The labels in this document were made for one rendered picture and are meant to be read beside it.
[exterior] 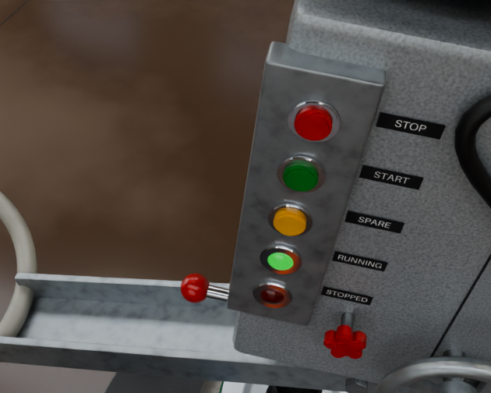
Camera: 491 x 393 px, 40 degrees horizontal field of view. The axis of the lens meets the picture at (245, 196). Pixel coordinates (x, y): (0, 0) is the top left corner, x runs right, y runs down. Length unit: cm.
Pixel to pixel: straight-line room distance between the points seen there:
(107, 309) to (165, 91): 196
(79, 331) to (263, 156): 57
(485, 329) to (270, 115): 32
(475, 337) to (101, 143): 210
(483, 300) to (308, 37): 31
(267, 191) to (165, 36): 273
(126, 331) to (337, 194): 53
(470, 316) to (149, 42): 265
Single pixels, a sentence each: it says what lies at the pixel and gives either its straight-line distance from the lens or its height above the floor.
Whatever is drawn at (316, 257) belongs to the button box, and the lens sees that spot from 57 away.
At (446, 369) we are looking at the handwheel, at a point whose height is 126.
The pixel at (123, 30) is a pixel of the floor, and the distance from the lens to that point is 325.
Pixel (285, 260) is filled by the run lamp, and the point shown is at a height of 133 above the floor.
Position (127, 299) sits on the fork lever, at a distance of 100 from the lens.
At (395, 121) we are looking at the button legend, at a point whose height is 147.
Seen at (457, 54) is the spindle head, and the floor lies 153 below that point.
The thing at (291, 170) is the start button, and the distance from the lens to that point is 49.
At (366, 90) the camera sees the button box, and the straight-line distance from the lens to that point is 45.
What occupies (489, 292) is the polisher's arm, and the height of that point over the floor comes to 130.
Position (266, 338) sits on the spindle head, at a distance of 71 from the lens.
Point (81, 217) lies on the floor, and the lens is 238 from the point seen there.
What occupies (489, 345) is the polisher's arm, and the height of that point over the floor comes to 123.
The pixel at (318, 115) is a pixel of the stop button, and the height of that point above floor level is 148.
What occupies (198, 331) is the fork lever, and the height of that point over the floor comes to 97.
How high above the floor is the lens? 177
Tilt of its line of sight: 46 degrees down
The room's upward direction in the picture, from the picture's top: 9 degrees clockwise
